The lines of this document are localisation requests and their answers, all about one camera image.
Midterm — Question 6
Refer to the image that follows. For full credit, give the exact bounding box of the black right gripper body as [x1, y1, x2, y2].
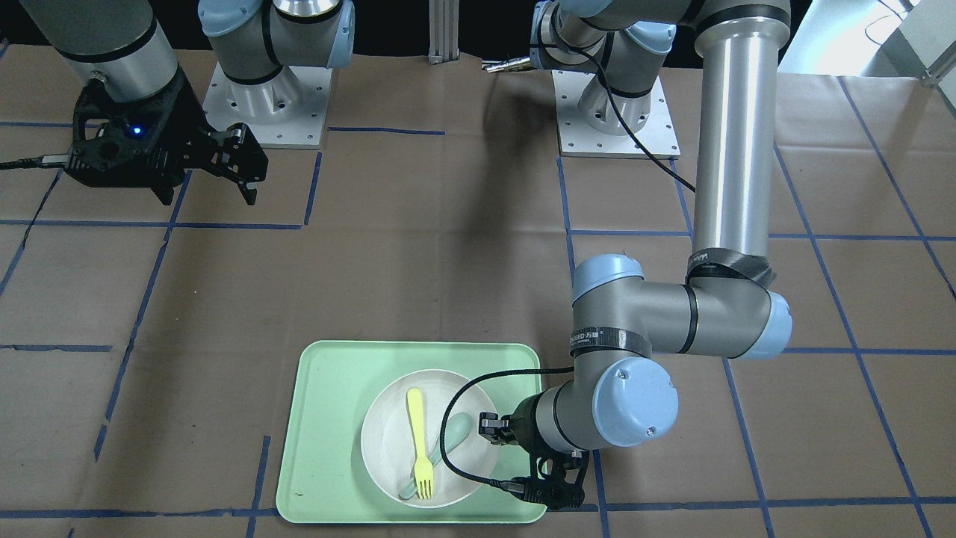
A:
[63, 71, 217, 205]

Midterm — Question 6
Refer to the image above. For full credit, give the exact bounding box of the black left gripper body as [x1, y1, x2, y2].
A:
[478, 392, 587, 510]

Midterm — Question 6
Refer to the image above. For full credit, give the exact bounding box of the teal plastic spoon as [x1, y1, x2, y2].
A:
[397, 412, 475, 501]

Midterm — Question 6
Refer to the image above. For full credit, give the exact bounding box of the yellow plastic fork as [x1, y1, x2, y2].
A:
[406, 387, 434, 501]

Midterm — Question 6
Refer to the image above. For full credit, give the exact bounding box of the beige round plate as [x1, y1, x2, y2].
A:
[361, 370, 499, 510]

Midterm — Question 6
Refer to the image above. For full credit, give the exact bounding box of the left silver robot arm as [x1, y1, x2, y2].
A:
[448, 1, 792, 510]

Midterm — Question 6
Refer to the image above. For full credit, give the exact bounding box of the mint green tray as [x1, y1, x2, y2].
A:
[276, 340, 545, 525]

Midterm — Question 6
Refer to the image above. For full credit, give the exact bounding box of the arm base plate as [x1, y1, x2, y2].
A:
[202, 64, 335, 150]
[551, 69, 682, 159]

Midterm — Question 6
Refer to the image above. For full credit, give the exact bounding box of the aluminium frame post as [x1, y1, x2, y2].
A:
[428, 0, 460, 65]

